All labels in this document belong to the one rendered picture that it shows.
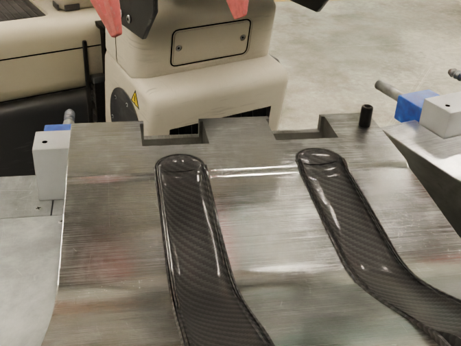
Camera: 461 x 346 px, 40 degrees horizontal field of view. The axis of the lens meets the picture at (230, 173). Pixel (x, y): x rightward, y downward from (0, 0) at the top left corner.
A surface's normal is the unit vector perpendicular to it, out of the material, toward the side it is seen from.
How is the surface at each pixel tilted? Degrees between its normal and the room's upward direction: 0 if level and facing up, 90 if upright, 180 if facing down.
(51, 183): 90
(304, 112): 0
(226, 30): 98
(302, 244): 2
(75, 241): 3
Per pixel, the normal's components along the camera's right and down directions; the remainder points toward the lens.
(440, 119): -0.89, 0.20
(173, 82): 0.11, -0.78
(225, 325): -0.15, -0.98
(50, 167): 0.18, 0.52
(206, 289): -0.07, -0.91
